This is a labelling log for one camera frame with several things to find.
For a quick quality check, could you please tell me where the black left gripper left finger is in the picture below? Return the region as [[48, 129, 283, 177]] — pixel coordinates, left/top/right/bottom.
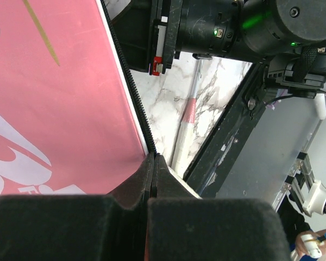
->
[[0, 153, 154, 260]]

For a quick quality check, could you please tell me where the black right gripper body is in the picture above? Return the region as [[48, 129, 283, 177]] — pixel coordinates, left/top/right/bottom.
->
[[112, 0, 183, 76]]

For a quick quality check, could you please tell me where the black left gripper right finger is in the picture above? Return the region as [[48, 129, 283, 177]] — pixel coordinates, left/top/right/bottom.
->
[[146, 155, 291, 260]]

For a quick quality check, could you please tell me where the pink badminton racket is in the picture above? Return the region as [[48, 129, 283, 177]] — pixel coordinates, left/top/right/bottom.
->
[[171, 59, 203, 178]]

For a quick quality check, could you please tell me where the pink racket cover bag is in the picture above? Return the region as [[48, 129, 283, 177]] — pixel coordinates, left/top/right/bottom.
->
[[0, 1, 149, 195]]

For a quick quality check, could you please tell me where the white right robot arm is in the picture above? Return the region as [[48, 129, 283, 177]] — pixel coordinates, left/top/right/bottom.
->
[[112, 1, 326, 90]]

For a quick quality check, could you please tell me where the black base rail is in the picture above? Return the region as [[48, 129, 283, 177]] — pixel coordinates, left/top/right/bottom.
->
[[184, 64, 268, 198]]

